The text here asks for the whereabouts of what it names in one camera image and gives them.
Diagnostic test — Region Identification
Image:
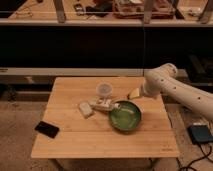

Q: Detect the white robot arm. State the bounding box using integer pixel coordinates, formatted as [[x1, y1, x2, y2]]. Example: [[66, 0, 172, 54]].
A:
[[142, 63, 213, 123]]

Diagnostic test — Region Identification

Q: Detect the white tube bottle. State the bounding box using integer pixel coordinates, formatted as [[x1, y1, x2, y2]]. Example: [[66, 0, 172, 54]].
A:
[[89, 99, 119, 111]]

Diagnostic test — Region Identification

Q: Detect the green bowl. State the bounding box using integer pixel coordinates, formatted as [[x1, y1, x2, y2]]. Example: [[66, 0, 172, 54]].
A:
[[108, 101, 142, 131]]

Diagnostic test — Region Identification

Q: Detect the wooden table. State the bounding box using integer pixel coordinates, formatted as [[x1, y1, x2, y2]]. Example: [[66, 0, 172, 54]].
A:
[[31, 77, 180, 159]]

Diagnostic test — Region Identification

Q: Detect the black smartphone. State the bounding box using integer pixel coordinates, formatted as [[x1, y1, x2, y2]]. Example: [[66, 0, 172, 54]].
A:
[[35, 121, 59, 138]]

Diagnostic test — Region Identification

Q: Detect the tray on shelf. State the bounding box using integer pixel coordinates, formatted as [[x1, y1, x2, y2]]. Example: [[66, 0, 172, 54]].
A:
[[112, 0, 175, 19]]

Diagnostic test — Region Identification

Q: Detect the dark device on shelf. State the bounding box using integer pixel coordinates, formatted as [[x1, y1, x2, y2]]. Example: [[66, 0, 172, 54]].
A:
[[73, 3, 85, 16]]

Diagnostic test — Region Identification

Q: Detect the black box on floor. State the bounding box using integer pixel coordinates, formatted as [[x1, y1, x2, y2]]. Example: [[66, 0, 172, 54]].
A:
[[187, 125, 213, 144]]

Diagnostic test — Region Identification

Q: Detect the black cable on floor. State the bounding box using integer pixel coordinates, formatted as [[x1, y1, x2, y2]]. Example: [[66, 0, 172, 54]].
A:
[[175, 142, 213, 171]]

